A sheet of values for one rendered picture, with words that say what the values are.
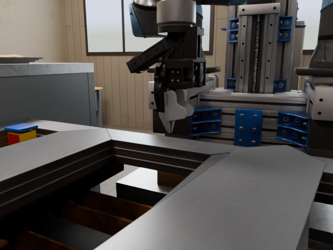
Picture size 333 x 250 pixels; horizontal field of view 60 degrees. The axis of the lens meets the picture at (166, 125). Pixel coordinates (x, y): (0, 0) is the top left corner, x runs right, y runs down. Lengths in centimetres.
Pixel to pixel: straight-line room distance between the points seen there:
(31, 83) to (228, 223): 92
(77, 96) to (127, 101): 343
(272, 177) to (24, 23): 450
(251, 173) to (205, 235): 21
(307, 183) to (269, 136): 51
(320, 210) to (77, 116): 97
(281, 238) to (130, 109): 441
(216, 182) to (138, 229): 18
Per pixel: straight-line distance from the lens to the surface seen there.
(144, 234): 36
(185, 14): 56
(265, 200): 45
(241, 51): 111
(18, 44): 468
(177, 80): 56
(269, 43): 111
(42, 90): 118
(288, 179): 53
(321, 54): 103
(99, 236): 94
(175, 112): 57
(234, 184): 49
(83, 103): 133
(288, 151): 69
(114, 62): 477
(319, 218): 85
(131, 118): 473
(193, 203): 42
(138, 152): 70
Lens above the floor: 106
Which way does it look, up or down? 13 degrees down
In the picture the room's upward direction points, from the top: straight up
